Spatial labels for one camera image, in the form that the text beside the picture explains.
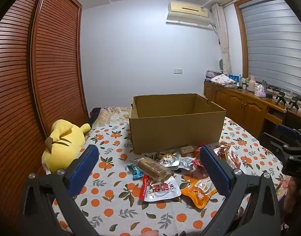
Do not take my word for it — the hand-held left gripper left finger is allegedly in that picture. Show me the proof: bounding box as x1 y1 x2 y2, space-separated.
19 145 100 236

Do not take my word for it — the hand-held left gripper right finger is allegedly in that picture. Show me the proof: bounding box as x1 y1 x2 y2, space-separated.
199 145 281 236

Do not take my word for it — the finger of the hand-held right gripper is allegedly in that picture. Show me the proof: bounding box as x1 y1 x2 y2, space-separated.
275 124 301 148
260 133 301 158

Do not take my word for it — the pink snack packet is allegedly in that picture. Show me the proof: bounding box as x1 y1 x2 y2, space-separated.
192 160 208 178

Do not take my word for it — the orange snack packet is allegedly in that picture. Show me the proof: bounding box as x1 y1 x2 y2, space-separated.
181 178 219 209

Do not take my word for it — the silver packet with orange print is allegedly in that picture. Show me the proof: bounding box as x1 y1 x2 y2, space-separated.
160 152 181 169

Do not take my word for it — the cardboard box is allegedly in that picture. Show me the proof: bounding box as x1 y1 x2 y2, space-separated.
129 93 227 154

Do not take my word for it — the red and white snack packet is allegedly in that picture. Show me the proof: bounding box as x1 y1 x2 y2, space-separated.
139 174 182 203

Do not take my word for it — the brown bar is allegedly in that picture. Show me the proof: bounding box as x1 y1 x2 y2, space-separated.
136 157 174 181

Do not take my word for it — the person's right forearm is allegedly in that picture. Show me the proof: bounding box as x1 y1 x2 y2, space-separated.
281 176 301 227

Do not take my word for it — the clear packet with red print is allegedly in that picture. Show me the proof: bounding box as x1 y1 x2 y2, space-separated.
214 147 241 171

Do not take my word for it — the gold and red wrapper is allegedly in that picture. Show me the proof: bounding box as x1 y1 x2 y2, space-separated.
219 143 231 158

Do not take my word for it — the red candy wrapper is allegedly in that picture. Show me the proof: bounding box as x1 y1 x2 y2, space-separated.
195 142 208 153

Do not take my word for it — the yellow plush toy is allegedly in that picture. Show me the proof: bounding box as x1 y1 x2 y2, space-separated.
42 119 91 175

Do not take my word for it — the black tripod stand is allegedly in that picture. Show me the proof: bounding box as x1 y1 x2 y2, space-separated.
275 91 286 105
288 96 301 110

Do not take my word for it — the crumpled silver packet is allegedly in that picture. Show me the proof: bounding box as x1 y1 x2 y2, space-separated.
176 157 194 171

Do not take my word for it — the orange-print bed sheet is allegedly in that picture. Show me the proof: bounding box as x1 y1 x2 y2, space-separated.
49 117 289 236

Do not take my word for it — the pink tissue pack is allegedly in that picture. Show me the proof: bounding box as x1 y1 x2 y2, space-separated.
254 85 268 97

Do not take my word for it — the wooden cabinet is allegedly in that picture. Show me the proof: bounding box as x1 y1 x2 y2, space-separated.
204 80 301 139

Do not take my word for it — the blue candy wrapper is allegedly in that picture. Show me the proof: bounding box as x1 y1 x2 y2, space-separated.
127 163 144 180

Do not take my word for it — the dark cloth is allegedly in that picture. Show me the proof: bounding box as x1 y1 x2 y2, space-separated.
88 107 105 126

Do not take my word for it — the floral quilt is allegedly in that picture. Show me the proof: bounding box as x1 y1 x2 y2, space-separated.
89 106 132 129

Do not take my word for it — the folded floral cloth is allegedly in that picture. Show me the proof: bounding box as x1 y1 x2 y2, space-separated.
211 74 237 86

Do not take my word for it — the grey window blind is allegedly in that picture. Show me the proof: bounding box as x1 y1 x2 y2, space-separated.
239 0 301 97

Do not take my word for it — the purple bag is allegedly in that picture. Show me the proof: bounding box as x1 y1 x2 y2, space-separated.
206 70 222 79

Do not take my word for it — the pale patterned curtain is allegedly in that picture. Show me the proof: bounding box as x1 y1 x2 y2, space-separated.
211 4 232 76

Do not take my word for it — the wooden louvered wardrobe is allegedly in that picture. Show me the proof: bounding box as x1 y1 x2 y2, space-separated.
0 0 90 227

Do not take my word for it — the wooden window frame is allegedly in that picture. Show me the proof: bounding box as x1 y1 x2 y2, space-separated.
233 2 249 79

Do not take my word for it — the wall air conditioner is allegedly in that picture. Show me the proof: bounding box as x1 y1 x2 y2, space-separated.
166 2 215 31

